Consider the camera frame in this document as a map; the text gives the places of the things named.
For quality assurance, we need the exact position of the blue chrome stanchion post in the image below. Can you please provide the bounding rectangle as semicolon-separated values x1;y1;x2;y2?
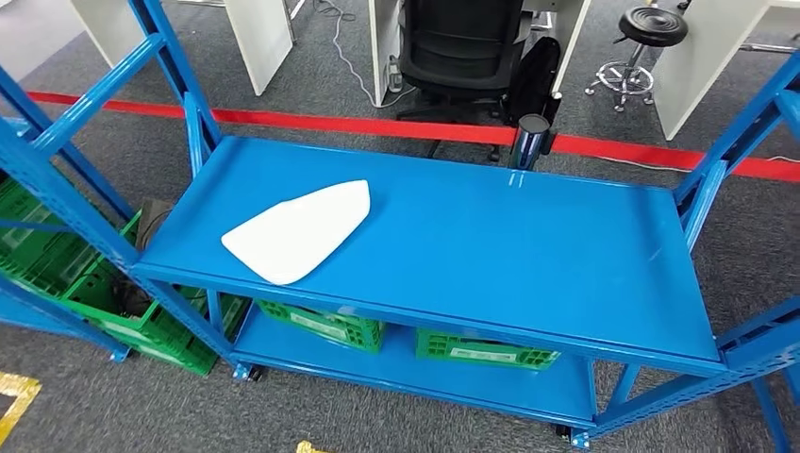
508;113;553;171

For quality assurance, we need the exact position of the black round stool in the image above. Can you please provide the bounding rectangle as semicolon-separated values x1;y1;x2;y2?
584;6;690;114

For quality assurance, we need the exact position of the white curved plastic panel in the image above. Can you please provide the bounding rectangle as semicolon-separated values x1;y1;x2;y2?
220;179;372;287

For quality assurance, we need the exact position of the black office chair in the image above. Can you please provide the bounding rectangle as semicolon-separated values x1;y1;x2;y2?
394;0;532;160

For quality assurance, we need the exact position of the black cable bundle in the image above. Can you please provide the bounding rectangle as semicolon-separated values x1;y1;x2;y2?
112;281;155;317

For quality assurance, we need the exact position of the red barrier belt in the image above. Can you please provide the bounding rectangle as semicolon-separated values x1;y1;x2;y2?
553;134;800;184
25;92;520;148

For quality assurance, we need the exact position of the white floor cable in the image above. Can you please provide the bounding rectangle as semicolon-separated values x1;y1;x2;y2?
593;155;800;173
312;0;417;109

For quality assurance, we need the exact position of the black backpack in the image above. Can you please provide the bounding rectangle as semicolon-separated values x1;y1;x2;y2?
505;36;562;126

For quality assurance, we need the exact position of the white desk panel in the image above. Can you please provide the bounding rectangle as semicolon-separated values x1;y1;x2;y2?
68;0;148;69
549;0;592;95
367;0;405;108
224;0;295;97
651;0;771;142

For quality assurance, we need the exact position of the dark grey floor box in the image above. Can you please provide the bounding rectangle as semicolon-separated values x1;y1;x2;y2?
136;198;175;251

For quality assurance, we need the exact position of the green plastic crate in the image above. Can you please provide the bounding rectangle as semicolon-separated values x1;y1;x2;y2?
256;299;387;355
58;209;251;351
0;177;101;298
415;329;562;372
93;318;220;378

